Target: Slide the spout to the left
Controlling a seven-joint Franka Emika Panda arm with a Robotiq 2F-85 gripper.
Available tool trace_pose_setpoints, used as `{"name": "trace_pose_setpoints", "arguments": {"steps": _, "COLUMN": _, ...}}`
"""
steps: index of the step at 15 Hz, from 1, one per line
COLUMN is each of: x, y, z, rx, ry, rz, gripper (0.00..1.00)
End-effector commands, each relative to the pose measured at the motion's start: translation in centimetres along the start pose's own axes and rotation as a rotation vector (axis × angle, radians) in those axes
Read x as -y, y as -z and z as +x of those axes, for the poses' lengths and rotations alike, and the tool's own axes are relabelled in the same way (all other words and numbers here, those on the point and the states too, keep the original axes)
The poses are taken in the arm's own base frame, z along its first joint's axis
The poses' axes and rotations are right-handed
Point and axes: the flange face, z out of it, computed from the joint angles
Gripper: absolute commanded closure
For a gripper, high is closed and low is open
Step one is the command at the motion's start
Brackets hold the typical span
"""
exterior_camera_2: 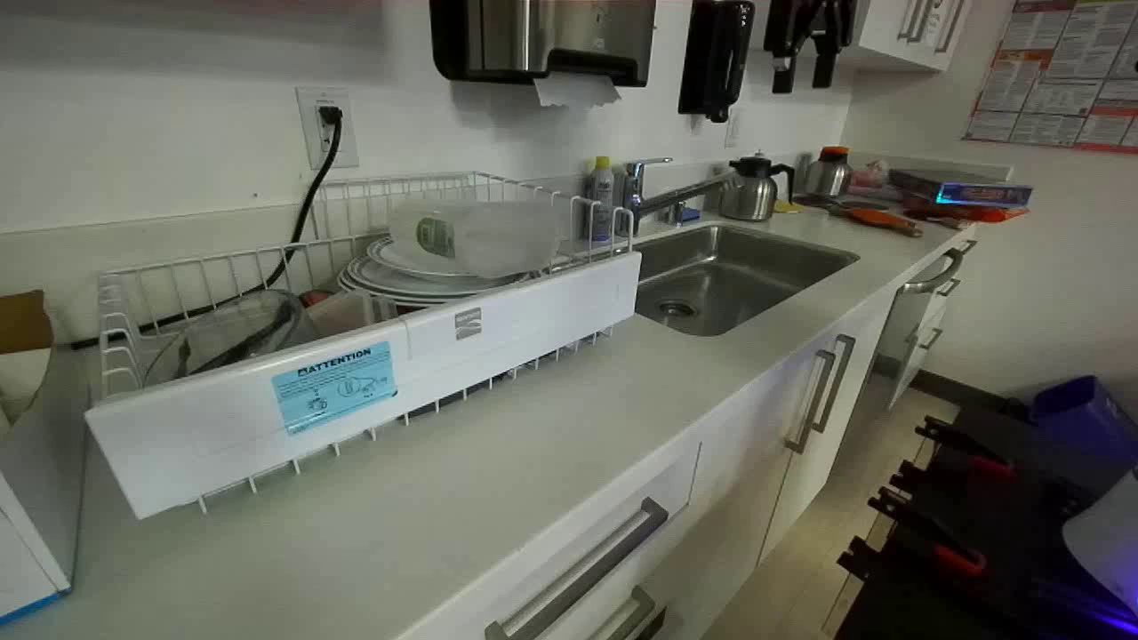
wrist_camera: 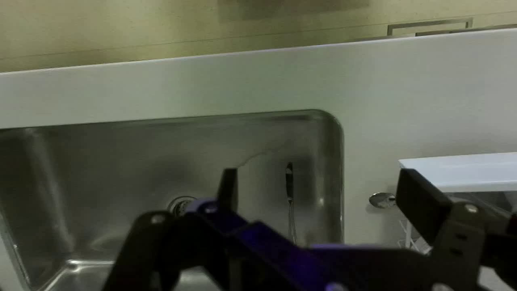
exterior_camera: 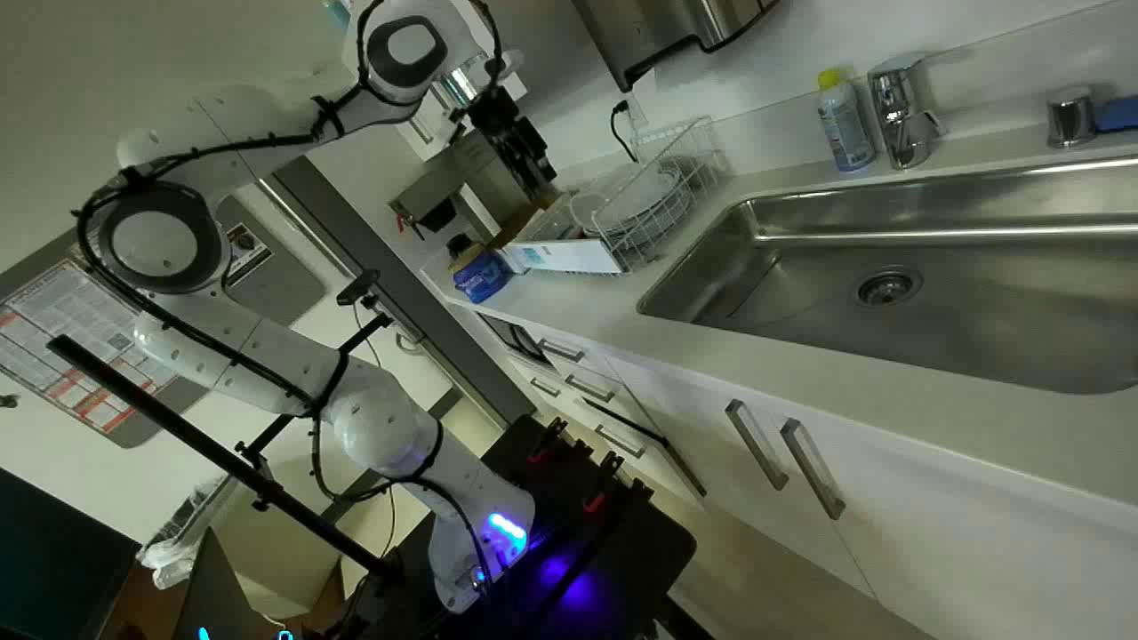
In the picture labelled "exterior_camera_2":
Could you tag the steel paper towel dispenser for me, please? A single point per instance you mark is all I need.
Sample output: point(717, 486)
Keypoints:
point(519, 36)

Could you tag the white wall cabinet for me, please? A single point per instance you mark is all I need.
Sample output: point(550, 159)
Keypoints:
point(889, 29)

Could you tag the white appliance blue edge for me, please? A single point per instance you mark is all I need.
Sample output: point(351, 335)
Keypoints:
point(23, 569)

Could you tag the white wall outlet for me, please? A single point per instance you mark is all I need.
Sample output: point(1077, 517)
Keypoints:
point(306, 143)

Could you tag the red white wall poster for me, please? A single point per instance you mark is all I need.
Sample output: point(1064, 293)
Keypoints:
point(1053, 74)

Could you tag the white drainboard tray blue label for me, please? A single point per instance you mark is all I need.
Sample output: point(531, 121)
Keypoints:
point(499, 332)

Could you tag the metal jar red lid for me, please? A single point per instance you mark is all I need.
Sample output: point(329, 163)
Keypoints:
point(825, 175)

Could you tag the blue plastic container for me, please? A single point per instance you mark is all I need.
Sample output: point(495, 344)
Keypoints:
point(1085, 413)

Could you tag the stack of white plates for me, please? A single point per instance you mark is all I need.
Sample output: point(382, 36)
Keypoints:
point(389, 280)

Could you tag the clear glass bowl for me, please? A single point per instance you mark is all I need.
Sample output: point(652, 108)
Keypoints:
point(499, 236)

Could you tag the soap dispenser bottle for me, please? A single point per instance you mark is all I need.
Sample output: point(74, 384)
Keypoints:
point(599, 191)

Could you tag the black cart red clamps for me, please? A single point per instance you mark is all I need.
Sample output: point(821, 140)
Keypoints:
point(984, 521)

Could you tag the chrome kitchen faucet spout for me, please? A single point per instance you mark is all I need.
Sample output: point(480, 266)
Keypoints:
point(677, 196)

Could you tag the stainless steel sink basin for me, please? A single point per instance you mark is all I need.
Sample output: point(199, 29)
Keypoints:
point(734, 280)

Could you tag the black hanging tool holder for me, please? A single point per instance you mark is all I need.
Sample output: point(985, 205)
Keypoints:
point(810, 29)

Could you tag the stack of books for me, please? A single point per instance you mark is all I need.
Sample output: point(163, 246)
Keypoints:
point(979, 195)

